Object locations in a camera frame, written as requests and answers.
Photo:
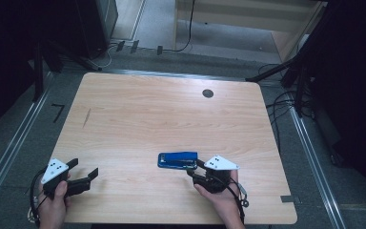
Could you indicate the metal floor rail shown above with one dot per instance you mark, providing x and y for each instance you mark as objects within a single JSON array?
[
  {"x": 12, "y": 149},
  {"x": 314, "y": 165}
]

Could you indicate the grey tape patch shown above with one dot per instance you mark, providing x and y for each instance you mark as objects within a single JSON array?
[{"x": 287, "y": 199}]

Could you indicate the light wooden furniture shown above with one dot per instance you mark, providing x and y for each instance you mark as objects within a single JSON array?
[{"x": 251, "y": 19}]

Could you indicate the person's right hand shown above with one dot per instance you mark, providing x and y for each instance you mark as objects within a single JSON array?
[{"x": 225, "y": 203}]

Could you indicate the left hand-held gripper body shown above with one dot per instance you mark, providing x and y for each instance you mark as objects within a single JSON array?
[{"x": 54, "y": 173}]

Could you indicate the dark round table grommet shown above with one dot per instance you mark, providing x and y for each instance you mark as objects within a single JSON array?
[{"x": 207, "y": 93}]

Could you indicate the blue stapler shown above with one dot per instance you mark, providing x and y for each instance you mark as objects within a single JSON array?
[{"x": 178, "y": 159}]

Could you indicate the black metal stand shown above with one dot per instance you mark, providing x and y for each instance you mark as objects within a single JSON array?
[
  {"x": 295, "y": 68},
  {"x": 38, "y": 70}
]

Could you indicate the dark grey cabinet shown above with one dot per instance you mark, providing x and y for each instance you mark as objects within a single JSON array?
[{"x": 97, "y": 25}]

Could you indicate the person's left hand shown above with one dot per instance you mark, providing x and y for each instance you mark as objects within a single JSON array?
[{"x": 52, "y": 211}]

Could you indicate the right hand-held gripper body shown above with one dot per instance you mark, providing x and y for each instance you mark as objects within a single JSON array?
[{"x": 219, "y": 163}]

